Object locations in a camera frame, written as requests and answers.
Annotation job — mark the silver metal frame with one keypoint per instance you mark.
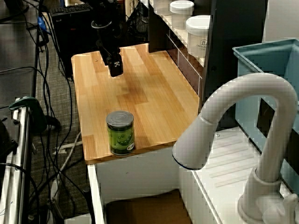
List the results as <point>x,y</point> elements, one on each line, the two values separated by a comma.
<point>19,149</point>

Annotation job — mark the green clamp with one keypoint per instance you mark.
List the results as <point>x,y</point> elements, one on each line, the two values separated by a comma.
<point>32,107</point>

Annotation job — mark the translucent white jar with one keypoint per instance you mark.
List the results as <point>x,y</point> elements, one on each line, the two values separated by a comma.
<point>162,7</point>

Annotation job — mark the plain white lidded jar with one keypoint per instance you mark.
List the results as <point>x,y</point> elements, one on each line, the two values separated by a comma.
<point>181,14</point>

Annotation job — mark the dark grey desk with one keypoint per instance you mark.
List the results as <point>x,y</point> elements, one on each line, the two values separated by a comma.
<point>16,46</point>

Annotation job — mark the white curved faucet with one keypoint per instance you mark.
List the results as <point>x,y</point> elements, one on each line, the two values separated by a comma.
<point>275,93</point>

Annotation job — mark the dark shelf unit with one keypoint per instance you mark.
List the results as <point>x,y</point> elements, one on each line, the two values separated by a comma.
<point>161,30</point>

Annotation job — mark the wooden countertop board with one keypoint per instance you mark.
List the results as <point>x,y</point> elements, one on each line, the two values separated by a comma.
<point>154,100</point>

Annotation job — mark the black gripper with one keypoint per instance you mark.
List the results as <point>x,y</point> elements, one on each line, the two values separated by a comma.
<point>109,52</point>

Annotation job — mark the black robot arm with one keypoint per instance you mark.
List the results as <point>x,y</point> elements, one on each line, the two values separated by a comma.
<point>106,14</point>

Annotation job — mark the white sink unit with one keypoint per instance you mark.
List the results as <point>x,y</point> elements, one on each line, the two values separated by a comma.
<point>140,170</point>

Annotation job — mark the white jar with print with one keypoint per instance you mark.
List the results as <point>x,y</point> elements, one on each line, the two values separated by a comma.
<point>198,37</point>

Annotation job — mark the black box on frame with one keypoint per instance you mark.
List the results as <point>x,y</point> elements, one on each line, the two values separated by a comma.
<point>5,140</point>

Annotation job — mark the green labelled tin can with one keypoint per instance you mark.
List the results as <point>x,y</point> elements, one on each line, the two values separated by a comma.
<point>120,135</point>

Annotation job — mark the teal plastic bin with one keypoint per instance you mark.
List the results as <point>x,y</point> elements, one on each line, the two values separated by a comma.
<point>257,65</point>

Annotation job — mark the tall black panel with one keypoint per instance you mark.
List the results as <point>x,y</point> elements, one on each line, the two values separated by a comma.
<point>236,35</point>

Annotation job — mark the black keyboard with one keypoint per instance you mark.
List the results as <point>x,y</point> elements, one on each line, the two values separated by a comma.
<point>70,10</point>

